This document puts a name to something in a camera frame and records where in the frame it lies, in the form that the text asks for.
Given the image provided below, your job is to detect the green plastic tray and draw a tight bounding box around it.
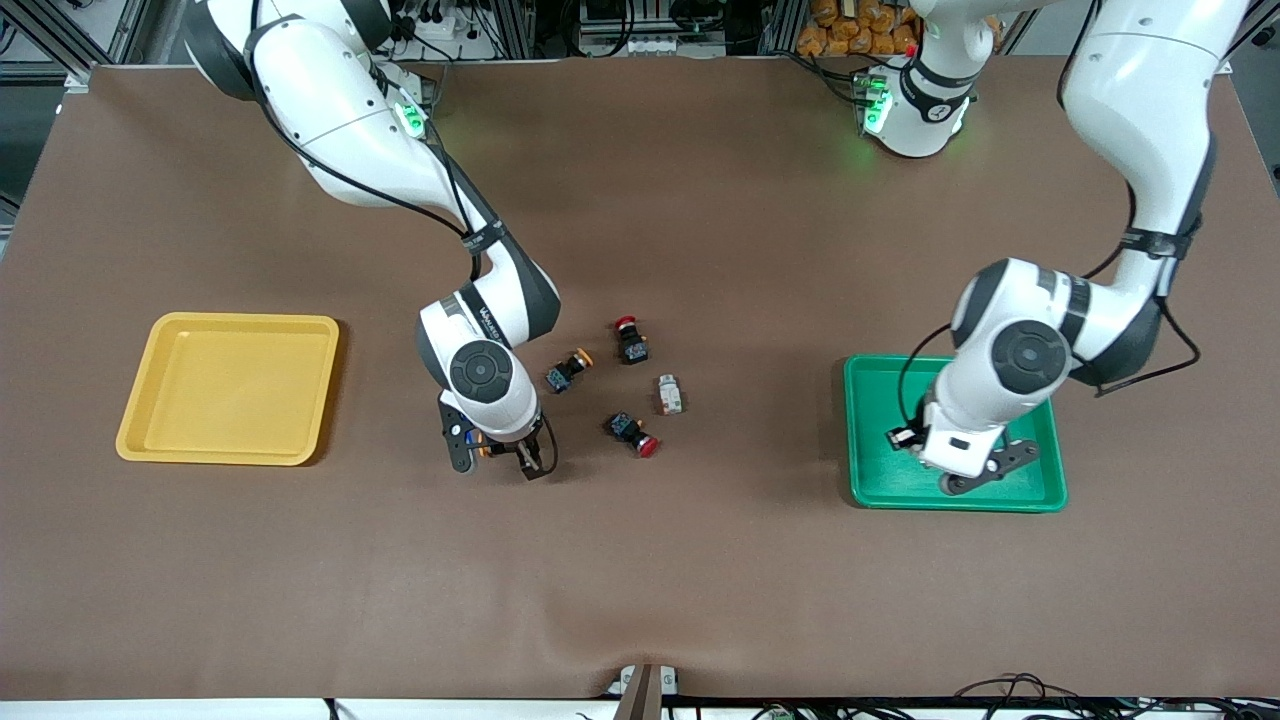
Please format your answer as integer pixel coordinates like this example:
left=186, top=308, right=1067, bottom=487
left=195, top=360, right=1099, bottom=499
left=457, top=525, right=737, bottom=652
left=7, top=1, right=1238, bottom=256
left=843, top=355, right=1069, bottom=514

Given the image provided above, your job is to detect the brown table mat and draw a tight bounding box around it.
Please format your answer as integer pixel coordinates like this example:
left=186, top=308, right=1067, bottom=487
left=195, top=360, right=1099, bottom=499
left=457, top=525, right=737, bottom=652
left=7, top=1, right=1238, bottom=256
left=0, top=55, right=1280, bottom=701

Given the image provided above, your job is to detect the yellow plastic tray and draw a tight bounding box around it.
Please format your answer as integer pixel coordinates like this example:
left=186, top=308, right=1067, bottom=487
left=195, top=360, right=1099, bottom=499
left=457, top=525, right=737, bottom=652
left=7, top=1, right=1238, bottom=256
left=115, top=312, right=341, bottom=467

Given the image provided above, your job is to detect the white power strip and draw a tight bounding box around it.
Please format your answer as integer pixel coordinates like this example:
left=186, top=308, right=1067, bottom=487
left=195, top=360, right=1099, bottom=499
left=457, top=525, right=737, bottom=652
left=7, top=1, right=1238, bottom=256
left=390, top=0, right=486, bottom=46

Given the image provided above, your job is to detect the orange bag pile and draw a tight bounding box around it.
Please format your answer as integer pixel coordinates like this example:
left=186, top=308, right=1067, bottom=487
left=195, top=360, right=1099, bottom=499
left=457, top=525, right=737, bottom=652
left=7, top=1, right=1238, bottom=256
left=795, top=0, right=921, bottom=58

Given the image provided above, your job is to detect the red push button switch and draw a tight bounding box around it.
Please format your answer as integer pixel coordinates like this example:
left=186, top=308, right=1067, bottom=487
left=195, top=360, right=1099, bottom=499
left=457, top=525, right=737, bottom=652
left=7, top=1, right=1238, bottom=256
left=605, top=411, right=661, bottom=460
left=614, top=315, right=653, bottom=366

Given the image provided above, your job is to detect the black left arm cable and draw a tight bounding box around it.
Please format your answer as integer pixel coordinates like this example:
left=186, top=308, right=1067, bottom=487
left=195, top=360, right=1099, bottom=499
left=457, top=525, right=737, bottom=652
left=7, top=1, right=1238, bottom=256
left=897, top=0, right=1201, bottom=431

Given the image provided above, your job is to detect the black cable bundle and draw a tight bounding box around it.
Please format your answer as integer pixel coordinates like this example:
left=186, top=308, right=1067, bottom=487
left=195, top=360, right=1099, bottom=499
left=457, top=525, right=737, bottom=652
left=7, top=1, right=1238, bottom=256
left=950, top=673, right=1280, bottom=720

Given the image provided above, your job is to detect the metal table clamp bracket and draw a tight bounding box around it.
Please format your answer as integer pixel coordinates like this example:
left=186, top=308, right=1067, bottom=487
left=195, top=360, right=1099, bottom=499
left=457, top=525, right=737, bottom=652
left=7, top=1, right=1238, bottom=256
left=608, top=663, right=681, bottom=720

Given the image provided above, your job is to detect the aluminium frame post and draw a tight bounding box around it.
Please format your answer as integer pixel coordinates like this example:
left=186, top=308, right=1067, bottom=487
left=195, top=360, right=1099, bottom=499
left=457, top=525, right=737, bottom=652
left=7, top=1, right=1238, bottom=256
left=757, top=0, right=809, bottom=56
left=492, top=0, right=539, bottom=61

